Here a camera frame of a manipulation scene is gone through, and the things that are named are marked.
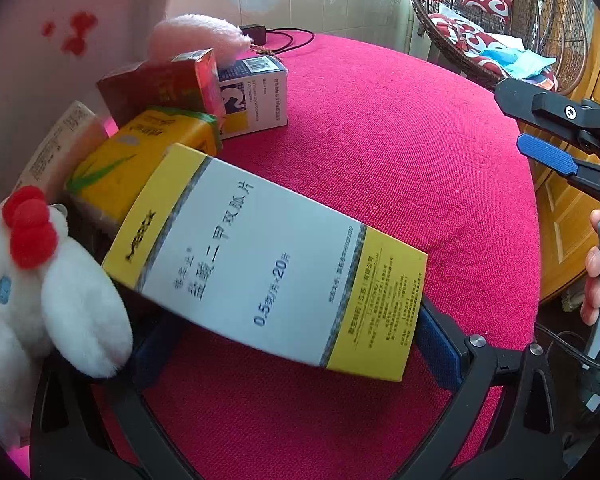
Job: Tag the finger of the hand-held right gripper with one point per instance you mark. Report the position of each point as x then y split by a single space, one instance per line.
530 102
547 152

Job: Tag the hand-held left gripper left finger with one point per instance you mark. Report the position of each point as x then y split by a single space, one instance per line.
152 355

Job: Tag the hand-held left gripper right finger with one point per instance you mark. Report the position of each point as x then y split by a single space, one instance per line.
437 345

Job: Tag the white plush toy red bow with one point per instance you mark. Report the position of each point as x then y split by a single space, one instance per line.
75 310

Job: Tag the yellow tissue pack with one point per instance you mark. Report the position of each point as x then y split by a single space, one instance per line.
145 150

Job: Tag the cream pink box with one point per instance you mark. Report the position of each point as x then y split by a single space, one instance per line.
55 145

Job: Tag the red box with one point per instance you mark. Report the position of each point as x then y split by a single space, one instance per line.
155 85

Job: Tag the white blue yellow medicine box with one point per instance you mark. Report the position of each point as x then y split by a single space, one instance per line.
260 95

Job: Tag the white cardboard tray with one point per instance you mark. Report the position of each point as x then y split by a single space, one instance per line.
40 90

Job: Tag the pink plush toy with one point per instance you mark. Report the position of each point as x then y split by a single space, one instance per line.
195 35

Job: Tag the person's right hand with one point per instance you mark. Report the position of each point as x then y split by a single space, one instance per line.
592 280

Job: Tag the blue cloth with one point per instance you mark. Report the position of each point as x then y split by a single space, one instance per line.
515 60

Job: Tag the wooden cabinet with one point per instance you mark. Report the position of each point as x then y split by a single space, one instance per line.
565 240

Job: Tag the red white seat cushion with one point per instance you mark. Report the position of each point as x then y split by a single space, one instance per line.
460 30

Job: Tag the red white patterned pillow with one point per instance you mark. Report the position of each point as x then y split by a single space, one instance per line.
487 0

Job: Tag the red tablecloth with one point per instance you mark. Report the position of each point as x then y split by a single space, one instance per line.
380 160

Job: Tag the black charger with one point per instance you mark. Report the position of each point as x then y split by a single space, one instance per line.
254 33

